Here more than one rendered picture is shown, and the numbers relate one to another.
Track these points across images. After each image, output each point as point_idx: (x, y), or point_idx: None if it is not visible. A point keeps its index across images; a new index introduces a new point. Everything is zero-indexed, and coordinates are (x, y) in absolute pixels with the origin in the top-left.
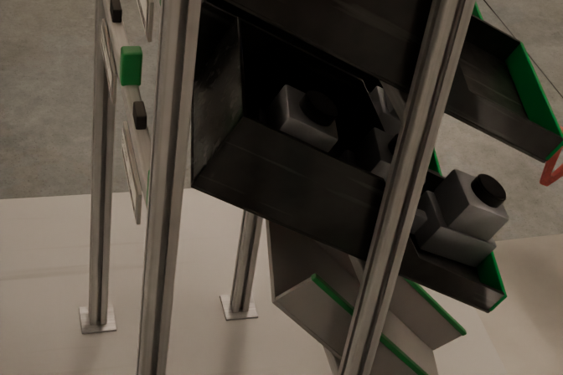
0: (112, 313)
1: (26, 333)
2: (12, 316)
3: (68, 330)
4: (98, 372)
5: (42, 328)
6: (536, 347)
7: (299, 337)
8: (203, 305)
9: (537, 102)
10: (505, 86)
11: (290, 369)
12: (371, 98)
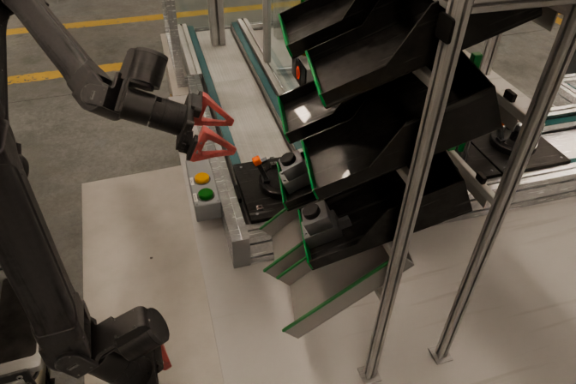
0: (435, 357)
1: (470, 341)
2: (483, 351)
3: (451, 345)
4: (425, 323)
5: (464, 345)
6: (195, 370)
7: (332, 357)
8: (389, 372)
9: (283, 113)
10: (293, 124)
11: (334, 337)
12: (339, 225)
